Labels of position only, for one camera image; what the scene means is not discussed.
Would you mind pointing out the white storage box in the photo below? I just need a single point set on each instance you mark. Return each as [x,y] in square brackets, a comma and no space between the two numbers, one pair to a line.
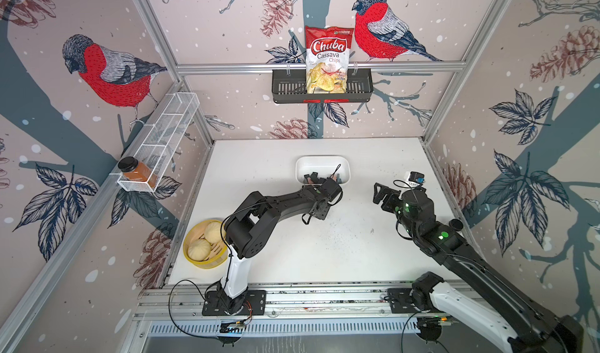
[323,166]

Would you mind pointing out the clear jar black lid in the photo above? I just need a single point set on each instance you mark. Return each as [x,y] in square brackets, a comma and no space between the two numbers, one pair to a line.
[456,224]

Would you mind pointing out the round bread bun upper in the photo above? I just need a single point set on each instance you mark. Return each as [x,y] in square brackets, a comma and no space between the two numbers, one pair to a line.
[214,233]

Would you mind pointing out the round bread bun lower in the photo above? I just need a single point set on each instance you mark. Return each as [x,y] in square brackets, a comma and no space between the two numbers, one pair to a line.
[199,250]

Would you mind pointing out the black wire wall basket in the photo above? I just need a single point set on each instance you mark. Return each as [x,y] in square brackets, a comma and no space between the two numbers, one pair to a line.
[289,87]

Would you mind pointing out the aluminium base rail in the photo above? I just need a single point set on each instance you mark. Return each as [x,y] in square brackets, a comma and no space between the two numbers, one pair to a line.
[303,300]

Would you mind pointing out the Chuba cassava chips bag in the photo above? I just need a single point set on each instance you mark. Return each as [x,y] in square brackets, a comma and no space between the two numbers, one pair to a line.
[327,59]

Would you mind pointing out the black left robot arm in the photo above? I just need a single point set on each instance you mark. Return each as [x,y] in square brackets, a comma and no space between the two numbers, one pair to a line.
[249,228]

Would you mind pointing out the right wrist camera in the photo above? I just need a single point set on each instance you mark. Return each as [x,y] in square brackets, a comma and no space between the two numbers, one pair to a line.
[416,178]

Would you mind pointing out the clear acrylic wall shelf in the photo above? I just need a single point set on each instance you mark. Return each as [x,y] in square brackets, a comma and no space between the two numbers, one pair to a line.
[163,139]

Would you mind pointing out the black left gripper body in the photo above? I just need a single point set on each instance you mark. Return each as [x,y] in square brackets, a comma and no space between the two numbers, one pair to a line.
[324,214]

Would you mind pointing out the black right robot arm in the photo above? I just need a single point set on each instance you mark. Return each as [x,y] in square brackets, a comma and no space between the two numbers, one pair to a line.
[510,320]

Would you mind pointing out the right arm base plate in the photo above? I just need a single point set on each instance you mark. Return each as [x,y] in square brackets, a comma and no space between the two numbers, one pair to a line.
[407,300]

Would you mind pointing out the orange spice jar black lid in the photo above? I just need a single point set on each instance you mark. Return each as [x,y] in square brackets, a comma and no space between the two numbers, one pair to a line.
[137,171]

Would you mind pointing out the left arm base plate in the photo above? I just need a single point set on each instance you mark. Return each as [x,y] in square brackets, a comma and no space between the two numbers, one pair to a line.
[250,302]

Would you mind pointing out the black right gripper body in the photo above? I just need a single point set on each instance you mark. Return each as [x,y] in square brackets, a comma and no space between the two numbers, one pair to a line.
[407,225]

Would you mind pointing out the round bread bun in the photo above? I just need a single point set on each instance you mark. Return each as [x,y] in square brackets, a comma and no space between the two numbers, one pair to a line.
[214,233]
[199,250]

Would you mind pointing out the black eraser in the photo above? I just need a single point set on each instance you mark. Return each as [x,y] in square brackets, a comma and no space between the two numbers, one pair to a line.
[312,179]

